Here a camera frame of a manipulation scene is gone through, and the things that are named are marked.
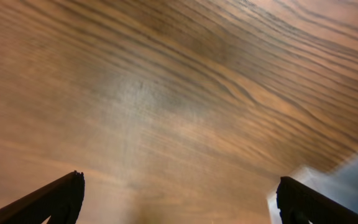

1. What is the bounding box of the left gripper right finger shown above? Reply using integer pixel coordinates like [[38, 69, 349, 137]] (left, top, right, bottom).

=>
[[276, 176, 358, 224]]

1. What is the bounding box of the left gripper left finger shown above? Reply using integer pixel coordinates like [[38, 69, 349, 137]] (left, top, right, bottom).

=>
[[0, 171, 85, 224]]

